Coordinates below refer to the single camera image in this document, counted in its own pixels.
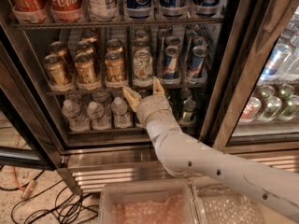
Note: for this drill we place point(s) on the white green 7up can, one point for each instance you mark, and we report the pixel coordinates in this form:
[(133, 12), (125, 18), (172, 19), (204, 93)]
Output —
[(142, 68)]

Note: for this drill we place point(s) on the clear plastic bin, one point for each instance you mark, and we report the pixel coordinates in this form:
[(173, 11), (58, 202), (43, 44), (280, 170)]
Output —
[(217, 204), (166, 201)]

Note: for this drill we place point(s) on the gold can second row middle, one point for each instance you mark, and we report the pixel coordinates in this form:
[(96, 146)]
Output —
[(85, 46)]

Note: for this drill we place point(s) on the blue pepsi can left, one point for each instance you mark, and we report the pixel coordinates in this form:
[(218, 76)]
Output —
[(138, 9)]

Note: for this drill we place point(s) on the water bottle middle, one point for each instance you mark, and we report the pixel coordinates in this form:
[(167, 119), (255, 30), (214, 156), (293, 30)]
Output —
[(99, 117)]

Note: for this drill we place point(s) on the clear plastic bin left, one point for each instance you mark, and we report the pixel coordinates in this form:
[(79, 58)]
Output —
[(166, 201)]

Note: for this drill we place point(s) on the water bottle left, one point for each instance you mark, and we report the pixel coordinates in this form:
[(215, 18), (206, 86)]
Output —
[(78, 122)]

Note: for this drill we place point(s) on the red bull can front right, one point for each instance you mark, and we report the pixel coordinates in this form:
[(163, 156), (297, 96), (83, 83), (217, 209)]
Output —
[(195, 63)]

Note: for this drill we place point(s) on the red coca-cola can left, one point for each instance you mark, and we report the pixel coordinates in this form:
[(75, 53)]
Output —
[(31, 11)]

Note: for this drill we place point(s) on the red coca-cola can right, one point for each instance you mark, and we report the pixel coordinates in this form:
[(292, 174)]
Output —
[(66, 10)]

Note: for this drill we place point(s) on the red bull can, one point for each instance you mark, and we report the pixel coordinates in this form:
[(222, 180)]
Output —
[(195, 63), (169, 64)]

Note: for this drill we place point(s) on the gold can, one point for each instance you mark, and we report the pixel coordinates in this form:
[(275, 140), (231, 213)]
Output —
[(59, 78), (116, 70), (87, 78)]

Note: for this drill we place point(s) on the middle wire shelf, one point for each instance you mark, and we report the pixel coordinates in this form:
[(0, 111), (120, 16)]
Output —
[(135, 88)]

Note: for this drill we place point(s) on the gold can front middle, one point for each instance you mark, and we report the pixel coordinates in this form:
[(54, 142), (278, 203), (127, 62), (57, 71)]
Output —
[(87, 78)]

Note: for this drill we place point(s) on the gold can front left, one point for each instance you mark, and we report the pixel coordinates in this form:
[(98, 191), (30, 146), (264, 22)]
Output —
[(59, 78)]

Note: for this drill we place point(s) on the top wire shelf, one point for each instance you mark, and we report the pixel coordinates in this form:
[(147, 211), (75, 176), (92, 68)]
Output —
[(114, 24)]

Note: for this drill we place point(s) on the wire shelf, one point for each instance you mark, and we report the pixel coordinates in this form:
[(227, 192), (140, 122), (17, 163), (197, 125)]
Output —
[(135, 88), (114, 24)]

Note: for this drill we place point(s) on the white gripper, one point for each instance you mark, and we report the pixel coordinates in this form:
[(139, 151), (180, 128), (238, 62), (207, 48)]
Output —
[(153, 107)]

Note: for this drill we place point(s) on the white diet soda can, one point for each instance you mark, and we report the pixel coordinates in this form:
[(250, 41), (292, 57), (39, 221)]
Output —
[(103, 10)]

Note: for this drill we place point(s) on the water bottle right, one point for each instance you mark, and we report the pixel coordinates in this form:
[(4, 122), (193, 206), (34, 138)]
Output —
[(122, 118)]

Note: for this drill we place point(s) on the green can front right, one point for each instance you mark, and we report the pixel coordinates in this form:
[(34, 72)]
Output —
[(187, 108)]

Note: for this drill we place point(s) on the clear plastic bin right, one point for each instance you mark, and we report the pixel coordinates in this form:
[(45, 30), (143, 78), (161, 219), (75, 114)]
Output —
[(217, 204)]

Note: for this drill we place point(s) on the red bull can front left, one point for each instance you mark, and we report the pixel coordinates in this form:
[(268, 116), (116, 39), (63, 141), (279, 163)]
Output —
[(169, 64)]

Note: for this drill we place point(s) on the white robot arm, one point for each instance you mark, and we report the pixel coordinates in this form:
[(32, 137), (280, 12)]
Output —
[(182, 155)]

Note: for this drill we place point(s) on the open fridge door left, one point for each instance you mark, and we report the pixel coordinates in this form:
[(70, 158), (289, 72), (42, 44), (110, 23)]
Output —
[(21, 109)]

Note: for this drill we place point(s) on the gold can second row right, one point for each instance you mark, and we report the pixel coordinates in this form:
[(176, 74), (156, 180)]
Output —
[(114, 45)]

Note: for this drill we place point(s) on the red coca-cola can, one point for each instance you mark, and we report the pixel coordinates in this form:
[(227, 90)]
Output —
[(66, 10), (31, 11)]

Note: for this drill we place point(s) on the gold can front right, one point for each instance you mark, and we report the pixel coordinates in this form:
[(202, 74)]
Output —
[(116, 70)]

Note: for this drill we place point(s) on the water bottle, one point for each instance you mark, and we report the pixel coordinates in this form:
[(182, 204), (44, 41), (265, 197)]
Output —
[(99, 117), (122, 118), (78, 122)]

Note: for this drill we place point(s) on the blue pepsi can middle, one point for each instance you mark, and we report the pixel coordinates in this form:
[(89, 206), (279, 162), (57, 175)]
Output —
[(172, 0)]

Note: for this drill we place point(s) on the gold can second row left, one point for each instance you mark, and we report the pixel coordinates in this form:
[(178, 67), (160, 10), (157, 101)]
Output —
[(61, 49)]

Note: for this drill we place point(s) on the gold can second row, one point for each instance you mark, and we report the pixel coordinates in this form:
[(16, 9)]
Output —
[(85, 46), (114, 45), (61, 49)]

